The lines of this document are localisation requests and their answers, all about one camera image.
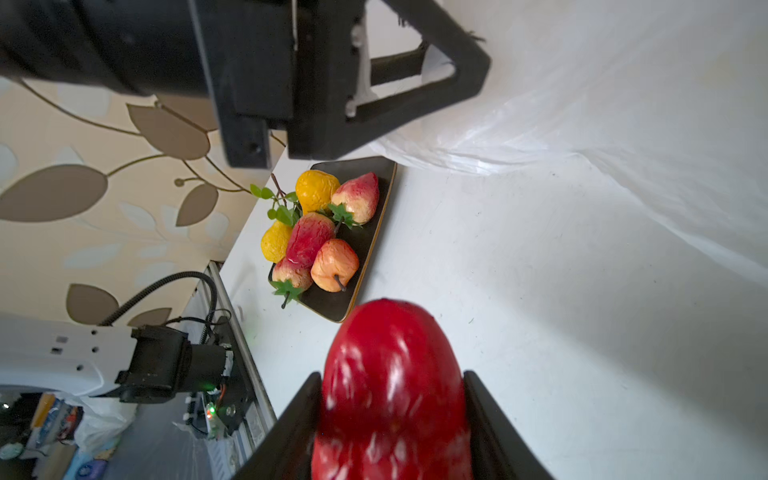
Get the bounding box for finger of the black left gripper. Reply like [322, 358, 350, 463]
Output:
[344, 1, 491, 140]

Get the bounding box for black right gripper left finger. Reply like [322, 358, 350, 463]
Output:
[233, 372, 322, 480]

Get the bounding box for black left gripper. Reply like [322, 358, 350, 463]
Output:
[1, 1, 366, 169]

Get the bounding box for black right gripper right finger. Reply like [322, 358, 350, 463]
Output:
[463, 370, 554, 480]

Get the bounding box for dark red fake fruit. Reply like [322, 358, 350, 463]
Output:
[311, 299, 473, 479]

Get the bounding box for yellow fake pear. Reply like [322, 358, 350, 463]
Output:
[295, 170, 341, 214]

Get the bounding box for green fake leaves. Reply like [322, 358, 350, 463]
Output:
[249, 173, 303, 227]

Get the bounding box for red fake strawberry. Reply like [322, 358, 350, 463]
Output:
[285, 212, 335, 269]
[326, 172, 380, 229]

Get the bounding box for yellow fake lemon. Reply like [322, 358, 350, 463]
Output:
[260, 220, 293, 264]

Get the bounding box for red fake apple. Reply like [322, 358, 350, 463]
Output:
[311, 238, 360, 293]

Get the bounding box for white plastic bag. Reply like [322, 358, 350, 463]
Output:
[373, 1, 767, 284]

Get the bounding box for dark square plate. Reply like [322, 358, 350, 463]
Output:
[292, 156, 397, 323]

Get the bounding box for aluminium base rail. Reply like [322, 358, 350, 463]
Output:
[181, 261, 276, 479]

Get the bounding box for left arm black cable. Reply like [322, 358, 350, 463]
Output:
[98, 271, 218, 344]

